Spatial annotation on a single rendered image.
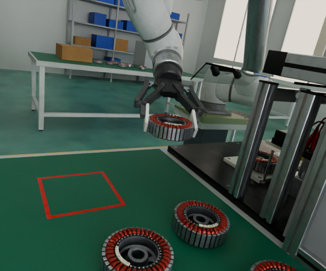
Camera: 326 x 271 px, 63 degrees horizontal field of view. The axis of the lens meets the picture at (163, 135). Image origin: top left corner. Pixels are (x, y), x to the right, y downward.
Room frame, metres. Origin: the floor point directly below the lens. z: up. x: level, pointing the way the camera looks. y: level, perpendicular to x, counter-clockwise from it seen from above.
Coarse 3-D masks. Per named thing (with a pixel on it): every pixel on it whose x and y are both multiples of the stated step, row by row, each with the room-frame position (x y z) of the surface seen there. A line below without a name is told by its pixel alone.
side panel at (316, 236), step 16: (320, 160) 0.44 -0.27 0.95; (320, 176) 0.43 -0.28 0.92; (304, 192) 0.44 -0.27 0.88; (320, 192) 0.42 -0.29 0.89; (304, 208) 0.44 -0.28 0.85; (320, 208) 0.42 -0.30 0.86; (304, 224) 0.42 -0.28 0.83; (320, 224) 0.41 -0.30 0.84; (288, 240) 0.44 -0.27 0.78; (304, 240) 0.43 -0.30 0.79; (320, 240) 0.41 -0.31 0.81; (304, 256) 0.41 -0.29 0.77; (320, 256) 0.40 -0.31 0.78
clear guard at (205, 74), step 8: (208, 64) 0.74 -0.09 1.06; (216, 64) 0.73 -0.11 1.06; (200, 72) 0.77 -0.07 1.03; (208, 72) 0.79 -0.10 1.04; (216, 72) 0.80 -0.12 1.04; (224, 72) 0.81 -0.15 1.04; (232, 72) 0.82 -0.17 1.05; (240, 72) 0.84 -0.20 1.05; (248, 72) 0.62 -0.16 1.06; (256, 72) 0.65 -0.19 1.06; (192, 80) 0.80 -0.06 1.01; (200, 80) 0.81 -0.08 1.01; (208, 80) 0.82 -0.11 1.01; (216, 80) 0.84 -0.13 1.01; (224, 80) 0.85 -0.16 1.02; (232, 80) 0.87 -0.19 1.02; (240, 80) 0.88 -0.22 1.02; (248, 80) 0.89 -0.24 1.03; (280, 80) 0.55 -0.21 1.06; (288, 80) 0.54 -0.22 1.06; (296, 80) 0.60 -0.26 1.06
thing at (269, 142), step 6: (276, 132) 0.72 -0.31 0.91; (282, 132) 0.71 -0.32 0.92; (276, 138) 0.72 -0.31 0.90; (282, 138) 0.70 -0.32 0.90; (270, 144) 0.73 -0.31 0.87; (276, 144) 0.71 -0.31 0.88; (282, 144) 0.70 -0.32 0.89; (306, 150) 0.65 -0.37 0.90; (306, 156) 0.64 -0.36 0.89; (306, 162) 0.64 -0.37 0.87; (300, 168) 0.65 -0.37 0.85; (306, 168) 0.66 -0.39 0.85; (300, 174) 0.64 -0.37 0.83
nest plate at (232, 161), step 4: (232, 156) 0.82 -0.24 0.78; (236, 156) 0.83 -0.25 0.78; (224, 160) 0.80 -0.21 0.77; (228, 160) 0.79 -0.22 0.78; (232, 160) 0.79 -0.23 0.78; (236, 160) 0.79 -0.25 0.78; (232, 164) 0.77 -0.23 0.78; (252, 172) 0.72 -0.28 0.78; (256, 172) 0.73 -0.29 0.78; (260, 172) 0.73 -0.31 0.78; (252, 176) 0.70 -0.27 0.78; (256, 176) 0.70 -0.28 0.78; (260, 176) 0.70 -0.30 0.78; (268, 176) 0.71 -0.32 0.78; (256, 180) 0.69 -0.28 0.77; (260, 180) 0.68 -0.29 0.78; (268, 180) 0.70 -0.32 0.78
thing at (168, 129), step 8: (152, 120) 0.59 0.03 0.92; (160, 120) 0.63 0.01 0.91; (168, 120) 0.65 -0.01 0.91; (176, 120) 0.64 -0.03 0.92; (184, 120) 0.63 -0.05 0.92; (152, 128) 0.58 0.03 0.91; (160, 128) 0.56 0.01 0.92; (168, 128) 0.57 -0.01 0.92; (176, 128) 0.57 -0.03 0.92; (184, 128) 0.57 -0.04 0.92; (192, 128) 0.59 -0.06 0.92; (160, 136) 0.56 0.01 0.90; (168, 136) 0.56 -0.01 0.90; (176, 136) 0.56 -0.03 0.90; (184, 136) 0.57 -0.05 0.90
